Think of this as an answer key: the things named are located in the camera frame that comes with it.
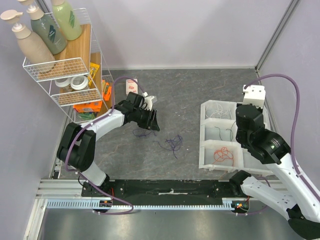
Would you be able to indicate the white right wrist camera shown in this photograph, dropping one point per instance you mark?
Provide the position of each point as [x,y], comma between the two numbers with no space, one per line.
[254,95]

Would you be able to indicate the slotted white cable duct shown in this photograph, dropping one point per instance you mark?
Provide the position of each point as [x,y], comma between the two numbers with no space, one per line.
[103,204]

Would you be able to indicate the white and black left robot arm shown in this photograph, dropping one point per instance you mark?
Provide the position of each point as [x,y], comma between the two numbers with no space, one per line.
[78,143]

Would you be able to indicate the white compartment organizer tray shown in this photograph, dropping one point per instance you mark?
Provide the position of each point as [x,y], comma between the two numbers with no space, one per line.
[218,148]

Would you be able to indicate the white and red small box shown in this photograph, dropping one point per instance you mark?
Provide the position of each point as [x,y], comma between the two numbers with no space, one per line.
[131,86]

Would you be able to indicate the green box on shelf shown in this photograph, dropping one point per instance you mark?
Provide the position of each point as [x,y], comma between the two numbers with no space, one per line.
[85,116]

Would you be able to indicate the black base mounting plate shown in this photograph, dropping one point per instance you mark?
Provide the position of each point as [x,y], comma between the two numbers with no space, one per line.
[204,187]

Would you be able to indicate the beige pump bottle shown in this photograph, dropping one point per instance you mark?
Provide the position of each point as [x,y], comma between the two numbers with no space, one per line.
[29,42]

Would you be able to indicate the yellow snack packet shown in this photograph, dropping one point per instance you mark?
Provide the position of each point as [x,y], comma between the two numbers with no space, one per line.
[93,69]

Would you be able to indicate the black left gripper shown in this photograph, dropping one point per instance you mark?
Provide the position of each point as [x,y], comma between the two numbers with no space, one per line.
[150,123]

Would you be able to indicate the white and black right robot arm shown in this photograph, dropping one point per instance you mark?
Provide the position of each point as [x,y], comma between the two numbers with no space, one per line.
[300,207]

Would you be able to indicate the aluminium frame rail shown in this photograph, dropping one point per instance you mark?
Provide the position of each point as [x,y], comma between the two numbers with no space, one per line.
[59,189]

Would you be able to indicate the orange flat package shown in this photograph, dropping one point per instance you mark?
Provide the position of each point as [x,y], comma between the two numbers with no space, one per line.
[88,107]

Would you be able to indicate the light green bottle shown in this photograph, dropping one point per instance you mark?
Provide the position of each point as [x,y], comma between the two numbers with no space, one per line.
[66,19]

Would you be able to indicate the dark green pump bottle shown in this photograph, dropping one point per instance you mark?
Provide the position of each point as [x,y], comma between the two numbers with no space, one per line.
[45,27]

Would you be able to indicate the orange box on shelf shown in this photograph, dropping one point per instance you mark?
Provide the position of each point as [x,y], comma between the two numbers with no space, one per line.
[106,90]

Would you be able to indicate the white wire shelf rack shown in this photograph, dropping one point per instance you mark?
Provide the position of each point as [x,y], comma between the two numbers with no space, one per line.
[73,61]

